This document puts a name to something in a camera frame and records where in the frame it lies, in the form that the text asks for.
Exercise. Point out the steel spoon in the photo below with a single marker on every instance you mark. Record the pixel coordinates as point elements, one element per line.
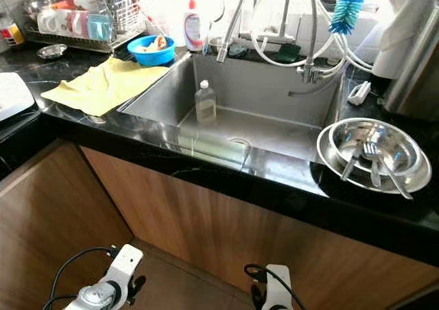
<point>396,177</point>

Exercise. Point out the small white clip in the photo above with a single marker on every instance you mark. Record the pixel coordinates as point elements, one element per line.
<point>360,92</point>

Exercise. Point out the blue plastic bowl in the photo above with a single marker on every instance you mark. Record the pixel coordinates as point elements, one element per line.
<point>151,57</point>

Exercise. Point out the light blue cup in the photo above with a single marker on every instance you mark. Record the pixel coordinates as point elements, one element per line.
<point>100,27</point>

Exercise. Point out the blue bottle brush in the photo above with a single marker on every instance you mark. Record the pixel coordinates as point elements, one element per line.
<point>346,13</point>

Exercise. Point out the white soap bottle red cap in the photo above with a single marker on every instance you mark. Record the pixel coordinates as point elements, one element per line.
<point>192,27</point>

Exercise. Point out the stainless steel sink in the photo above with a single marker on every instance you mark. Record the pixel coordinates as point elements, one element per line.
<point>254,90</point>

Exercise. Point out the small steel cup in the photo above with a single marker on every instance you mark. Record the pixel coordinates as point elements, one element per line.
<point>216,44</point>

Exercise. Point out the steel curved faucet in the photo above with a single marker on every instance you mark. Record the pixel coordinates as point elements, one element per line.
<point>314,29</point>

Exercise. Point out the small steel bowl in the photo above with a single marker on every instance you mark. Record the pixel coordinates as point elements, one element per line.
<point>38,6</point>

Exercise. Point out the large steel plate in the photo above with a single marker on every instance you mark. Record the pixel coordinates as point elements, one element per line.
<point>326,162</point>

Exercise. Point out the steel knife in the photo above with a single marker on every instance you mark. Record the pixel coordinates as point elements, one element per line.
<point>352,162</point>

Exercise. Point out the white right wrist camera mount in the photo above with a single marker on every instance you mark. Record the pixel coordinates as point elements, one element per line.
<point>278,286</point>

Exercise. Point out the clear plastic bottle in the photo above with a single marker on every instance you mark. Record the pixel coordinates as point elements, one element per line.
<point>206,104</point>

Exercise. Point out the white mug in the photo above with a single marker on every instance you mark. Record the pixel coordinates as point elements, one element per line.
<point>49,22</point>

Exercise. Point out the small steel dish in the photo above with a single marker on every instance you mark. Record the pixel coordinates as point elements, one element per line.
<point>52,51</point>

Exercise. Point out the pink cup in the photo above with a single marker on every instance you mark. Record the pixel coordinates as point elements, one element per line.
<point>80,25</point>

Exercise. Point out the brown wood cabinet door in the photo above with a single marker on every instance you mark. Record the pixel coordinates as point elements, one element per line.
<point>233,221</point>
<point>48,228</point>

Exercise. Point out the orange bowl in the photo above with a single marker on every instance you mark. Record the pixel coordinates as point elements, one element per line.
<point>65,5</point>

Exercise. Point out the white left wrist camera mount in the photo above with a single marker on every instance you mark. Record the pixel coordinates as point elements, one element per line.
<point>123,265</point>

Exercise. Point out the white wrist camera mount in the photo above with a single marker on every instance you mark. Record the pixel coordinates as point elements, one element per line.
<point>123,265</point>
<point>278,286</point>

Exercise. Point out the beige food scraps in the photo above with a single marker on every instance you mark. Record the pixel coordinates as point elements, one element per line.
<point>155,44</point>

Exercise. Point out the tall steel container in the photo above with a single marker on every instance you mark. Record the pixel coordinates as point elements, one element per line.
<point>415,77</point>

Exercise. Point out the white flat appliance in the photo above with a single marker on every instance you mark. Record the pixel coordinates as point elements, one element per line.
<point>14,94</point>

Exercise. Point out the green sponge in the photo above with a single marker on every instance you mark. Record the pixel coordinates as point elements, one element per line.
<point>289,51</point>

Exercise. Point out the yellow cloth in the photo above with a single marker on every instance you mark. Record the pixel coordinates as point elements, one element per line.
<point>103,86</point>

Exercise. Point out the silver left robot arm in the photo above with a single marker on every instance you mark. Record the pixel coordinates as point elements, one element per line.
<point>96,298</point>

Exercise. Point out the white bowl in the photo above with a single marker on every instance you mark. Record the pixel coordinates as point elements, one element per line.
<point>86,0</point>

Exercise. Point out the steel fork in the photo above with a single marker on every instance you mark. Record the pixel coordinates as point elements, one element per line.
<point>372,160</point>

